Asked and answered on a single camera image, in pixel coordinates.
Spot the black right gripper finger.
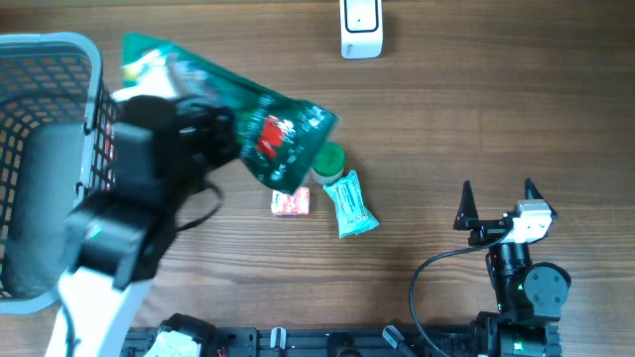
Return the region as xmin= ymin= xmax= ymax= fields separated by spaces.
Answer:
xmin=524 ymin=178 xmax=558 ymax=218
xmin=455 ymin=180 xmax=478 ymax=222

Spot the green glove package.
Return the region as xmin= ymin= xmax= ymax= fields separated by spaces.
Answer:
xmin=120 ymin=33 xmax=338 ymax=194

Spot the red white small box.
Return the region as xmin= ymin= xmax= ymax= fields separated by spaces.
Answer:
xmin=271 ymin=187 xmax=311 ymax=216

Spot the teal wipes packet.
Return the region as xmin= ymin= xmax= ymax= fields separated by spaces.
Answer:
xmin=323 ymin=170 xmax=379 ymax=239

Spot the green lid jar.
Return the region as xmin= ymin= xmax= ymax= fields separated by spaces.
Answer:
xmin=312 ymin=142 xmax=345 ymax=185

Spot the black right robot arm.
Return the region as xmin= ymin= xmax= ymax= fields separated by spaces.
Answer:
xmin=453 ymin=178 xmax=572 ymax=356

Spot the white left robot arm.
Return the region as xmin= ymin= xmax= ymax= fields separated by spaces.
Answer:
xmin=46 ymin=95 xmax=239 ymax=356

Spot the white barcode scanner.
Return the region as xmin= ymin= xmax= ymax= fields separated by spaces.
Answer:
xmin=339 ymin=0 xmax=384 ymax=60

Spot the grey plastic basket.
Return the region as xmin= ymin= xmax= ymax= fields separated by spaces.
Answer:
xmin=1 ymin=32 xmax=119 ymax=314

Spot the black right camera cable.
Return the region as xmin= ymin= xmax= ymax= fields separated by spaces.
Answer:
xmin=408 ymin=232 xmax=512 ymax=357

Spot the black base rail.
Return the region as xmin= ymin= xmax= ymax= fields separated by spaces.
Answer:
xmin=119 ymin=312 xmax=563 ymax=357

